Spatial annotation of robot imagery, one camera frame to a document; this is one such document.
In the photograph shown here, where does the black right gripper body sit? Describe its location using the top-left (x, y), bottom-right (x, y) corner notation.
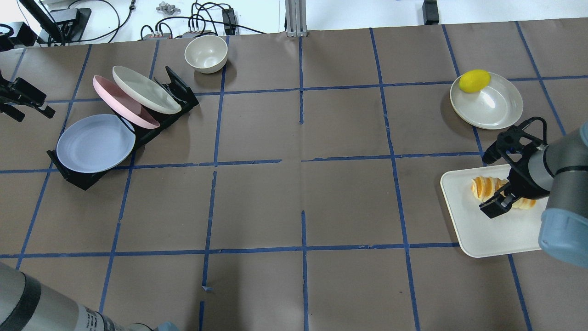
top-left (498, 117), bottom-right (549, 200)

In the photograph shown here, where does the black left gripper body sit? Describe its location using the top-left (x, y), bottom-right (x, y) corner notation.
top-left (0, 71), bottom-right (28, 105)

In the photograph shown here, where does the spiral orange bread roll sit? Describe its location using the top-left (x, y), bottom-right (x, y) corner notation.
top-left (470, 176), bottom-right (537, 210)

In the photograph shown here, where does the blue plate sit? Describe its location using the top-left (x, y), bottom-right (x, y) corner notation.
top-left (56, 114), bottom-right (136, 173)

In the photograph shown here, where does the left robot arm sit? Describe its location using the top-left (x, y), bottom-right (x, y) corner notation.
top-left (1, 75), bottom-right (150, 331)

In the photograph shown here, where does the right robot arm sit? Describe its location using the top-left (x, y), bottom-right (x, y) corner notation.
top-left (479, 117), bottom-right (588, 268)

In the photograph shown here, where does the cream round plate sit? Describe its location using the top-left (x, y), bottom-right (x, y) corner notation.
top-left (449, 73), bottom-right (523, 130)

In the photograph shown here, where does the pink plate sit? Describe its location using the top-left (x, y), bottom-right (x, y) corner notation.
top-left (92, 75), bottom-right (160, 129)

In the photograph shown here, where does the cream plate in rack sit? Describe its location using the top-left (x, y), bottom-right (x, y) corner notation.
top-left (112, 65), bottom-right (182, 115)

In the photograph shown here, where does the black plate rack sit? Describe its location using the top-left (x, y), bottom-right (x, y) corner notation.
top-left (47, 65), bottom-right (199, 190)

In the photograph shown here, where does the white rectangular tray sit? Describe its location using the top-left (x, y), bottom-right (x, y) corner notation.
top-left (440, 164), bottom-right (548, 258)

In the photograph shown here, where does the yellow lemon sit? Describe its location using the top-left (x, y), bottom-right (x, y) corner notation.
top-left (458, 69), bottom-right (492, 93)

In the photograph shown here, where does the black power adapter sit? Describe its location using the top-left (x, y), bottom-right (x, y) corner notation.
top-left (422, 0), bottom-right (440, 25)

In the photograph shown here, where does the cream bowl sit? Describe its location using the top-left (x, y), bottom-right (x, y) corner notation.
top-left (184, 35), bottom-right (228, 74)

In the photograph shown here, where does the brown paper table cover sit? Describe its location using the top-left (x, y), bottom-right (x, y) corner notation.
top-left (1, 19), bottom-right (587, 331)

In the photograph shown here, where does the black power brick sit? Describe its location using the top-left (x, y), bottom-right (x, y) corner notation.
top-left (222, 8), bottom-right (237, 35)

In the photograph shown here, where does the aluminium frame post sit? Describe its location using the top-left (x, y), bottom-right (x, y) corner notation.
top-left (285, 0), bottom-right (307, 38)

